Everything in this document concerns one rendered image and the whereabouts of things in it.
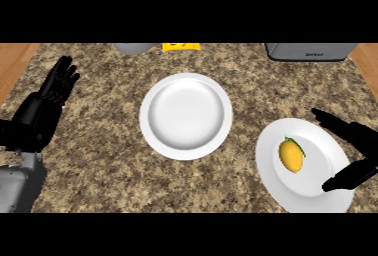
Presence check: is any grey appliance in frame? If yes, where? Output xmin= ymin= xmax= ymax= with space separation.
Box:
xmin=264 ymin=42 xmax=360 ymax=62

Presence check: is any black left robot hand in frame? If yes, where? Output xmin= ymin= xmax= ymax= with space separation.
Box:
xmin=0 ymin=55 xmax=81 ymax=154

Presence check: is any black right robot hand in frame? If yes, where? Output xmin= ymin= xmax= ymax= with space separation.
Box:
xmin=310 ymin=107 xmax=378 ymax=193

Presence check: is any white plate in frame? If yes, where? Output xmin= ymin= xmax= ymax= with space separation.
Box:
xmin=254 ymin=117 xmax=356 ymax=214
xmin=139 ymin=72 xmax=235 ymax=161

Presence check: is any yellow packet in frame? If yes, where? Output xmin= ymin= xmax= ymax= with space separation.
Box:
xmin=161 ymin=42 xmax=204 ymax=53

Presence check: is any grey round container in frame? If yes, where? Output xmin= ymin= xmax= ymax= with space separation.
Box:
xmin=114 ymin=42 xmax=156 ymax=56

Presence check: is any yellow lemon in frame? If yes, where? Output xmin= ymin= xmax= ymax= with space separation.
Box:
xmin=277 ymin=136 xmax=307 ymax=174

